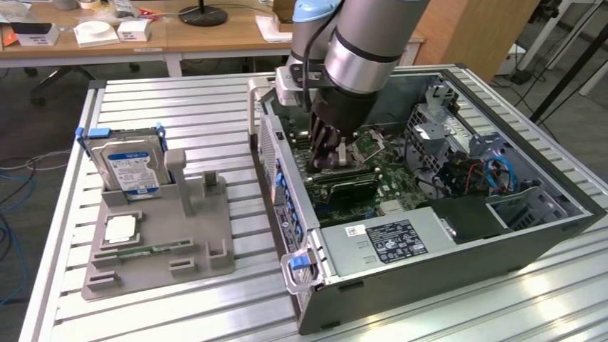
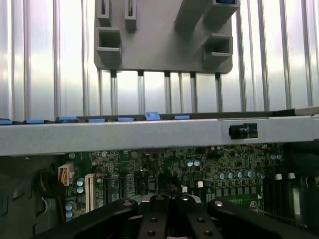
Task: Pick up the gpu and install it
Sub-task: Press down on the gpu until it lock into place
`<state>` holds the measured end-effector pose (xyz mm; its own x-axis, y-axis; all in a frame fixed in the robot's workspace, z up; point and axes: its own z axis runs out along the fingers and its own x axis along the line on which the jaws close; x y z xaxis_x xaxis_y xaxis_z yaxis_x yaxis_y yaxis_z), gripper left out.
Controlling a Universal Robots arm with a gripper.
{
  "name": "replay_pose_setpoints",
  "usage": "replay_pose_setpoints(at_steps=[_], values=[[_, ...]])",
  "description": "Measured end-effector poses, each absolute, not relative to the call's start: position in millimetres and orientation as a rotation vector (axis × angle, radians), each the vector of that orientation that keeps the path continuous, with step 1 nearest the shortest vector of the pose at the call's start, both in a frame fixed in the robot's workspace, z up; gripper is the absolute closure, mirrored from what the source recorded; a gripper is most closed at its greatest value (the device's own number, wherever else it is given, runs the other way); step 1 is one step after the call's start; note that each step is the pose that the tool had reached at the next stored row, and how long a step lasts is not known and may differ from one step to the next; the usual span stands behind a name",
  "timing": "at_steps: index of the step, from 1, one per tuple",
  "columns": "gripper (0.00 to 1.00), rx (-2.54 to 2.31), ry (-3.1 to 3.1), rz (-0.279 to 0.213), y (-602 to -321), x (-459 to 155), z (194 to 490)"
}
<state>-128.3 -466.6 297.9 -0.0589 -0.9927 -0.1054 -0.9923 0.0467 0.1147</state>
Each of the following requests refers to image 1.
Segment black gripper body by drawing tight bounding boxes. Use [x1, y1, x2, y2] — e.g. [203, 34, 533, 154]
[308, 87, 379, 138]

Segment graphics card with metal bracket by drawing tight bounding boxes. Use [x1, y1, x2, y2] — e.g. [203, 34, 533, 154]
[312, 177, 384, 207]

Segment metal socket cover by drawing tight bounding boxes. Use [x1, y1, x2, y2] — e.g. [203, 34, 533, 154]
[353, 130, 385, 157]

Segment green RAM stick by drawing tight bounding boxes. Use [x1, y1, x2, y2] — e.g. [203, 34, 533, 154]
[95, 242, 193, 260]
[308, 170, 381, 188]

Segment green motherboard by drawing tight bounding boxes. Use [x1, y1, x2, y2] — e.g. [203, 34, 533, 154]
[279, 117, 431, 229]

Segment perforated metal disk bay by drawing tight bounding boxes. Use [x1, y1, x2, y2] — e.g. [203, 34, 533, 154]
[404, 102, 479, 175]

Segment silver chipset heatsink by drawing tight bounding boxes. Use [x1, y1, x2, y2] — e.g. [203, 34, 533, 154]
[379, 199, 405, 215]

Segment grey power supply unit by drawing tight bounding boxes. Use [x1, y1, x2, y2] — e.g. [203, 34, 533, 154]
[319, 208, 461, 278]

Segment white paper stack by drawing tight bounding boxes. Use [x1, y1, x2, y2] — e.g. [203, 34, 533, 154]
[255, 14, 295, 43]

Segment brown cardboard box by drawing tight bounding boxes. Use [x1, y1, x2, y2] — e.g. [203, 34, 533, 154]
[272, 0, 296, 25]

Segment wooden desk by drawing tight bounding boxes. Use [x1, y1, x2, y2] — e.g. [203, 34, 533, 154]
[0, 0, 428, 78]

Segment wooden cabinet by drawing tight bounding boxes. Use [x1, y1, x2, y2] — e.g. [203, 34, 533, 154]
[412, 0, 543, 85]

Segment black power adapter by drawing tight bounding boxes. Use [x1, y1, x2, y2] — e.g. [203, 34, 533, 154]
[508, 70, 537, 86]

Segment grey parts rack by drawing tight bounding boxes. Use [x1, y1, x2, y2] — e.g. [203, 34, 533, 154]
[80, 149, 237, 302]

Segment black round lamp base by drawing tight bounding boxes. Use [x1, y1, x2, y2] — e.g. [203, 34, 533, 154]
[177, 0, 229, 28]

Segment open black PC case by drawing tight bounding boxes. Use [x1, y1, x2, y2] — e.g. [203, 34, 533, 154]
[247, 69, 608, 336]

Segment hard disk with blue carrier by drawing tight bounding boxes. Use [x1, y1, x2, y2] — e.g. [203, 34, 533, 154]
[75, 123, 168, 201]

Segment grey metal disk bay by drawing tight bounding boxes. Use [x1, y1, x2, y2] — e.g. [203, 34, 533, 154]
[484, 187, 573, 234]

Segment small white box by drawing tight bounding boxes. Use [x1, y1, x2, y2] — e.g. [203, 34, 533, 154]
[116, 19, 153, 43]

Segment black slanted pole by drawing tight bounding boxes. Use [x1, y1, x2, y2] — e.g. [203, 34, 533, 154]
[527, 19, 608, 124]

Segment silver CPU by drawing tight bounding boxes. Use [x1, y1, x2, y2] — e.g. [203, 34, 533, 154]
[104, 215, 137, 245]

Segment clear plastic bag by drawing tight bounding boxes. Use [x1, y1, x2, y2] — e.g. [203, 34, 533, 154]
[104, 0, 144, 19]

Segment white square tape holder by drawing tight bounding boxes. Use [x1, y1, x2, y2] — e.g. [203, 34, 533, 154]
[72, 20, 121, 49]

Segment black office chair base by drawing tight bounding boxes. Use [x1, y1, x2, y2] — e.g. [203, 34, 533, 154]
[23, 63, 144, 108]

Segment white box with black lid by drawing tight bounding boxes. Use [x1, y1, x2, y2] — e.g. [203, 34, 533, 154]
[8, 21, 61, 47]

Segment orange box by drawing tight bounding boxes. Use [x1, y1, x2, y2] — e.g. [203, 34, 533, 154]
[0, 25, 19, 51]

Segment loose white papers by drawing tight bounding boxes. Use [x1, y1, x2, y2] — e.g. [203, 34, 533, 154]
[0, 3, 35, 24]

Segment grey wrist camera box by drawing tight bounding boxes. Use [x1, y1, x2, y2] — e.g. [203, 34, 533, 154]
[273, 63, 333, 107]

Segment dark robot cable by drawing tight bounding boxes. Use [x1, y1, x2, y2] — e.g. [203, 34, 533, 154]
[301, 19, 335, 112]

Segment black cable bundle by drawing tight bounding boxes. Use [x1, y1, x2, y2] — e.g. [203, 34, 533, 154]
[435, 156, 484, 199]

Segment red wire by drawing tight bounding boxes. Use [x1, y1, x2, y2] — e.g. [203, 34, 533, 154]
[467, 164, 487, 195]

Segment blue wire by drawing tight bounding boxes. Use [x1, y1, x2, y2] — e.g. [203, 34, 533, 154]
[484, 155, 520, 196]

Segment white desk frame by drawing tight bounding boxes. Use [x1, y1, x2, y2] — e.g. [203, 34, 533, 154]
[515, 0, 608, 97]

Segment white cable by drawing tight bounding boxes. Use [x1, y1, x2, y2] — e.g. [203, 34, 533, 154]
[0, 149, 72, 172]

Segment blue cable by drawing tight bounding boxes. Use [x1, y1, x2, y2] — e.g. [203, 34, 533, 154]
[0, 174, 39, 307]

